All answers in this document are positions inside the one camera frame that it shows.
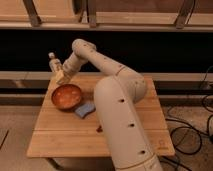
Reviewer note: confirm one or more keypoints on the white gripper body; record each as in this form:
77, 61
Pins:
63, 75

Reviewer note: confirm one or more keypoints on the clear plastic bottle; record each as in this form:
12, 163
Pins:
54, 63

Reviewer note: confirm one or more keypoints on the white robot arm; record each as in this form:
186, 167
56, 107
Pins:
115, 97

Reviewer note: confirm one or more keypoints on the orange ceramic bowl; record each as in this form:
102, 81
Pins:
66, 96

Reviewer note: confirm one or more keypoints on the blue sponge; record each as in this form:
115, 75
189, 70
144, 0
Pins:
85, 109

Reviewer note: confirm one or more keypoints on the wooden table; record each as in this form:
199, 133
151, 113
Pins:
63, 134

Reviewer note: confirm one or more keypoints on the red chili pepper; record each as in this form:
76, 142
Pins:
99, 129

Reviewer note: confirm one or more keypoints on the wooden shelf rail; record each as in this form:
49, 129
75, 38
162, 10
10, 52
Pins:
108, 15

